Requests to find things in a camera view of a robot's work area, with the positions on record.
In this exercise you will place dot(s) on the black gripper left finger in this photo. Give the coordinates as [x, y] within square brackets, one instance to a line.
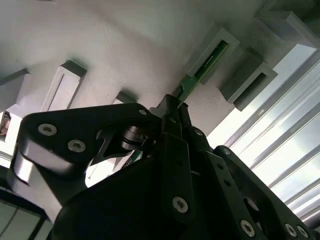
[62, 130]

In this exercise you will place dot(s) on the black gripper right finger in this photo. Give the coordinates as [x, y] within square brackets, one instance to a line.
[222, 175]

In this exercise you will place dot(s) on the green RAM stick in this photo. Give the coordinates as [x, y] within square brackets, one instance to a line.
[188, 85]

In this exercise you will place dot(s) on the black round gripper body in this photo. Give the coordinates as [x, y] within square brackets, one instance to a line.
[120, 205]

